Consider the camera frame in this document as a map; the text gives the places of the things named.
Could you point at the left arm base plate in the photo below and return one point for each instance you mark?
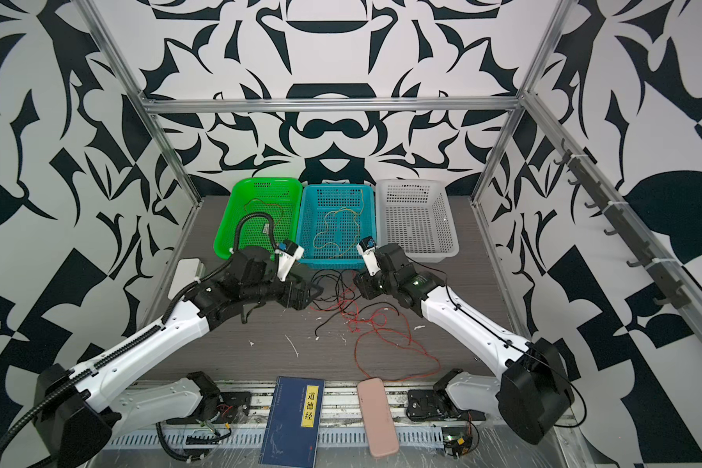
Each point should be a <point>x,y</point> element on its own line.
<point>229,407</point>

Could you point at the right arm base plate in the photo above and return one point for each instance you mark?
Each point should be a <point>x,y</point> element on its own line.
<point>430,405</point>

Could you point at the wall hook rail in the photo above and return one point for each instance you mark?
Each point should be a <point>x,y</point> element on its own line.
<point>624,223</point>

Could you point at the pink case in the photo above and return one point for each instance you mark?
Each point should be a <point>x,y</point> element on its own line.
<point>377,418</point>

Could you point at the teal plastic basket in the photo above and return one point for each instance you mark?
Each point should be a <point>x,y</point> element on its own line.
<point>334,218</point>

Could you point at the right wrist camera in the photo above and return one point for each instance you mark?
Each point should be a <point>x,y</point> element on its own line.
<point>367,250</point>

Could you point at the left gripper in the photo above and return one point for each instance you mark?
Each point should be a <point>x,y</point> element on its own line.
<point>301,300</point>

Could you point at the small circuit board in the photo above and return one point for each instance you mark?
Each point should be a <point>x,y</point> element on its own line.
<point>459,441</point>

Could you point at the white plastic basket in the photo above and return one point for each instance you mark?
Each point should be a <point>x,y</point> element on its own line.
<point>416,215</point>

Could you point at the blue book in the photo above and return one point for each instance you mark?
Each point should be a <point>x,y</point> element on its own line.
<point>292,429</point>

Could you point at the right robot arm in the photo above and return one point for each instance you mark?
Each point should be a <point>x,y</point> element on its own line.
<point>529,388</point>

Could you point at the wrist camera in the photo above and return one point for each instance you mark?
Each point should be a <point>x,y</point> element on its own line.
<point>287,254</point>
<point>367,250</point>

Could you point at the white box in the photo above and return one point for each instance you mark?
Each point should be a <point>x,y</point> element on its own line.
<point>187,271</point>

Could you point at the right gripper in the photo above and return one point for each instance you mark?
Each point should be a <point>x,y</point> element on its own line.
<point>363,283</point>

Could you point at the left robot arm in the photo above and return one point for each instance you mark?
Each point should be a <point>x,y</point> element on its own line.
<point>78,411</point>

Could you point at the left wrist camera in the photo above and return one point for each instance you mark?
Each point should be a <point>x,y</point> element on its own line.
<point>287,254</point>

